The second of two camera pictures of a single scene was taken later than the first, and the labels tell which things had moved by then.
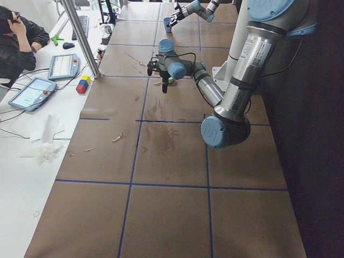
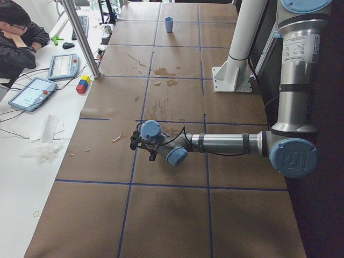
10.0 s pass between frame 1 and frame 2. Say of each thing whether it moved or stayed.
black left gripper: moved
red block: stayed
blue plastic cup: stayed
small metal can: stayed
